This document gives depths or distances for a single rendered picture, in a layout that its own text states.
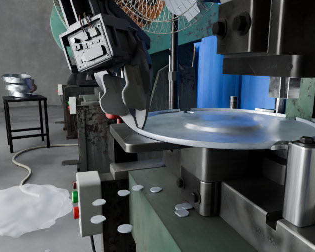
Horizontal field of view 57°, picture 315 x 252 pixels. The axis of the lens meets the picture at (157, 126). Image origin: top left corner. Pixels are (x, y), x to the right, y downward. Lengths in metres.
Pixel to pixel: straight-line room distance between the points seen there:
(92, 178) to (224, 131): 0.36
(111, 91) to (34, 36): 6.65
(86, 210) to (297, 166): 0.48
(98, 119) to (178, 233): 1.60
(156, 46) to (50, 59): 5.35
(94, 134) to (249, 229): 1.67
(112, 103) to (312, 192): 0.27
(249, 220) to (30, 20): 6.86
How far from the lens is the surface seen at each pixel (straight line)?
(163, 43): 1.82
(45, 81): 7.03
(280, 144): 0.36
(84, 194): 0.67
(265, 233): 0.40
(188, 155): 0.48
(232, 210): 0.45
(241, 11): 0.47
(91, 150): 2.03
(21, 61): 7.05
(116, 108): 0.42
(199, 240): 0.43
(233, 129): 0.43
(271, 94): 0.55
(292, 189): 0.35
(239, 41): 0.47
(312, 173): 0.35
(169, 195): 0.54
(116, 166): 0.70
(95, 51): 0.37
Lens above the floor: 0.88
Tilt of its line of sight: 12 degrees down
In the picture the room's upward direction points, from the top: straight up
